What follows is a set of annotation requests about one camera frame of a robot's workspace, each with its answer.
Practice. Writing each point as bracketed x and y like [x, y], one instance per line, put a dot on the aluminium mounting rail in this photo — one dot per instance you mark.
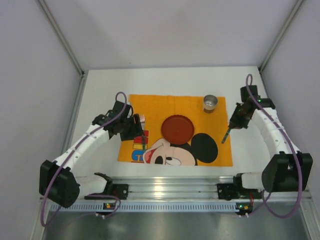
[172, 188]

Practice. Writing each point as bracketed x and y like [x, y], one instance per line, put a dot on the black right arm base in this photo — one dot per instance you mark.
[235, 190]

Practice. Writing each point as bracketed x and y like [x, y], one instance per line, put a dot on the red round plate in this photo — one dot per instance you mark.
[177, 129]

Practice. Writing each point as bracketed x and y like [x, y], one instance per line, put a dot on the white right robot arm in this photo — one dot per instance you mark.
[288, 169]

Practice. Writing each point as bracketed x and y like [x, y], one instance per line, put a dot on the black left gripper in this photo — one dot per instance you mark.
[136, 128]

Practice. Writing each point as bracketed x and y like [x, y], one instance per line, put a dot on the orange cartoon mouse towel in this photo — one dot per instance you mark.
[205, 147]

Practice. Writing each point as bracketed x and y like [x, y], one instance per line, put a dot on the metal cup brown base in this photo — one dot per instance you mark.
[210, 103]

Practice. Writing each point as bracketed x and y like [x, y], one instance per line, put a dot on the slotted grey cable duct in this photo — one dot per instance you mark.
[131, 206]

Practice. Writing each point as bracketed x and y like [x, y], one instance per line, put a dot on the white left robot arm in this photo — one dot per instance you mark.
[58, 181]

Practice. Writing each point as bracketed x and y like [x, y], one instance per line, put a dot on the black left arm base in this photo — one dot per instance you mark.
[117, 190]

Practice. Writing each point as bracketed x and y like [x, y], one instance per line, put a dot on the fork with teal handle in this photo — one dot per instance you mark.
[143, 122]

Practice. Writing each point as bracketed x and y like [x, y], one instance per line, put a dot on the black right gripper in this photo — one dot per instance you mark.
[235, 124]

